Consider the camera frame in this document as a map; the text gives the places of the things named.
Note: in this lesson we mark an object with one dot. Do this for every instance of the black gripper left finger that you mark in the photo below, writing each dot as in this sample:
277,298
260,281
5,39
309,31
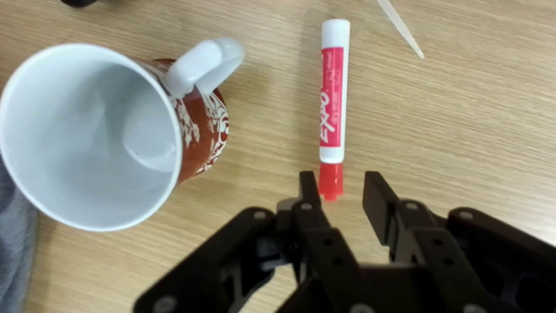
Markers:
314,255

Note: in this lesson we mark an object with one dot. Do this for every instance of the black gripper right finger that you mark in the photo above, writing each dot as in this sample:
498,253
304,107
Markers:
441,255

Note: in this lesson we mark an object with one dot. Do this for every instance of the red Expo dry-erase marker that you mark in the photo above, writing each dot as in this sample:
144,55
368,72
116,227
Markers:
333,105

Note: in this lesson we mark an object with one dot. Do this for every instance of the white zip tie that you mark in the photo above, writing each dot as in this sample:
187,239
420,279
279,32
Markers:
403,29

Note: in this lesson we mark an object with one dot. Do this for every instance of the red and white patterned mug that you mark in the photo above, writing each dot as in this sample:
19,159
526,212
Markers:
88,133

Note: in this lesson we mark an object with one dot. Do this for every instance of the grey cloth garment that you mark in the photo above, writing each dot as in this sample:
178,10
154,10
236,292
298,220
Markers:
15,250

